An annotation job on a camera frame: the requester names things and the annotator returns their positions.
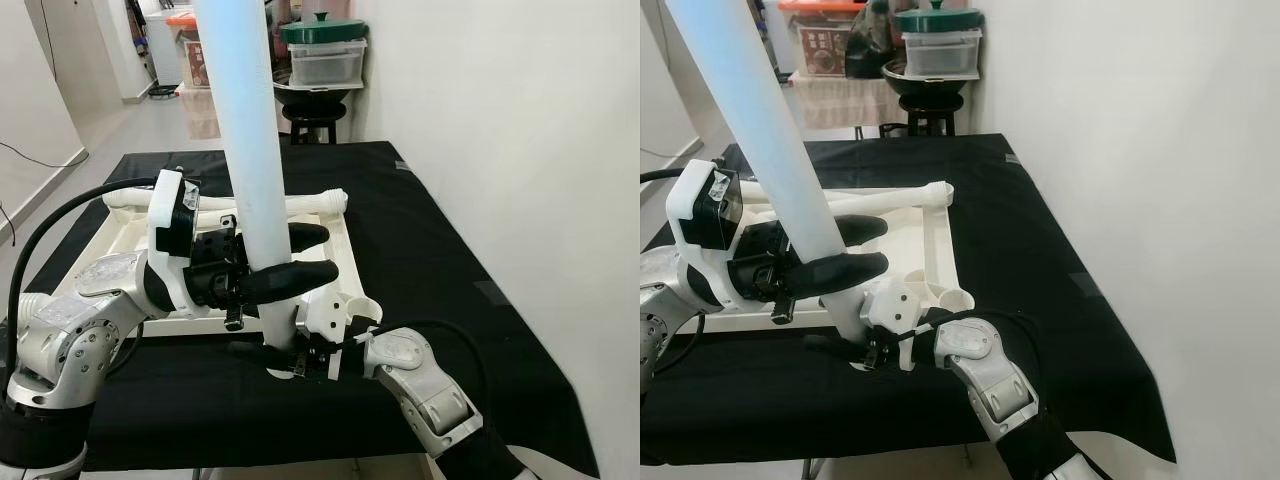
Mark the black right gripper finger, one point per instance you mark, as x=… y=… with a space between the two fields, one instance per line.
x=832 y=348
x=260 y=351

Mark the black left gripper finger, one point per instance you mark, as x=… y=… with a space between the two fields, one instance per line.
x=308 y=237
x=840 y=273
x=862 y=230
x=290 y=280

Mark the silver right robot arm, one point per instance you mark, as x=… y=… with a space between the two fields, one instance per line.
x=420 y=385
x=985 y=375

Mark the white plastic table top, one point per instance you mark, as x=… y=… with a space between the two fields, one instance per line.
x=100 y=245
x=940 y=250

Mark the black round stool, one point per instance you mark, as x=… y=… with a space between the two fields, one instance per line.
x=315 y=112
x=927 y=103

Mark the beige cloth covered table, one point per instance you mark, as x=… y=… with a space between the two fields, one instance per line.
x=198 y=112
x=840 y=102

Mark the black tablecloth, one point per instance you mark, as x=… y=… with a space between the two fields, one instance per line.
x=1050 y=300
x=450 y=300

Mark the clear plastic storage box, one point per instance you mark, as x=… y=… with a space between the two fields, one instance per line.
x=942 y=53
x=328 y=63

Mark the black bag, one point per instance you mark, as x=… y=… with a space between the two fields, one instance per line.
x=280 y=45
x=872 y=42

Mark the orange-lidded storage box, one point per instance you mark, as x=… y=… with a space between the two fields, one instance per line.
x=818 y=40
x=182 y=50

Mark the green pot lid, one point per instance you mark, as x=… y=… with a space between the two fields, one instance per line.
x=325 y=30
x=938 y=18

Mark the white cabinet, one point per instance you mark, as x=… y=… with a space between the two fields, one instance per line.
x=158 y=50

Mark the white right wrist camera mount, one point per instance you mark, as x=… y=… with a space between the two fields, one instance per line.
x=325 y=315
x=890 y=305

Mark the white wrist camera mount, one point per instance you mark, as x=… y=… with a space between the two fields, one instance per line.
x=890 y=305
x=325 y=315
x=685 y=230
x=162 y=240

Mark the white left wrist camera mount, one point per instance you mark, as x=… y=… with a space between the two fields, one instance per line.
x=685 y=230
x=162 y=240

